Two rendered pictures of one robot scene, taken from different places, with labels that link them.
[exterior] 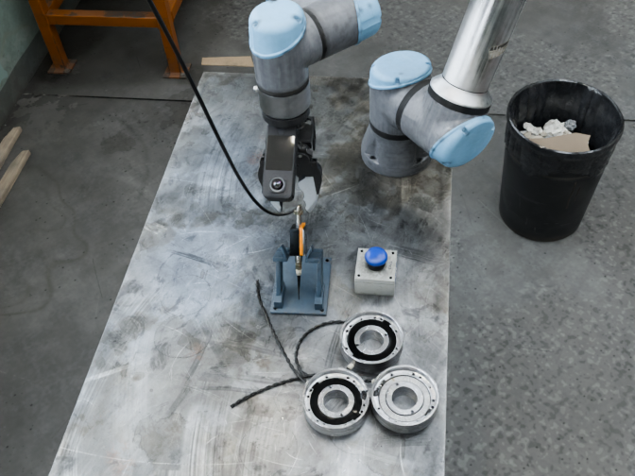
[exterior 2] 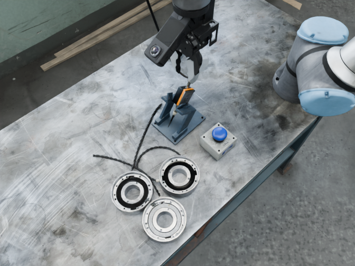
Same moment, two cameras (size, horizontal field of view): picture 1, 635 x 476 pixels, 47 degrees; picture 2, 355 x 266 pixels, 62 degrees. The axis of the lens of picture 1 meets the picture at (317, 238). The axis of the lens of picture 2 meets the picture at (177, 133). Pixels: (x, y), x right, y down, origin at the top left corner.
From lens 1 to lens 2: 0.59 m
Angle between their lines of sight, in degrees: 25
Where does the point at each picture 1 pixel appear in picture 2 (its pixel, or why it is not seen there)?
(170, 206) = not seen: hidden behind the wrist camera
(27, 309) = not seen: hidden behind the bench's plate
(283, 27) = not seen: outside the picture
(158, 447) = (50, 149)
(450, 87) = (338, 58)
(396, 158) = (288, 86)
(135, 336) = (89, 92)
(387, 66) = (315, 24)
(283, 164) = (167, 40)
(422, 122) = (307, 72)
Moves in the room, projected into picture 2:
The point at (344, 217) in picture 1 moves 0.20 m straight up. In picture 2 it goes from (233, 101) to (244, 54)
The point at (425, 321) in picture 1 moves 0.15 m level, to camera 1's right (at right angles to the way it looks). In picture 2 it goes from (220, 187) to (272, 222)
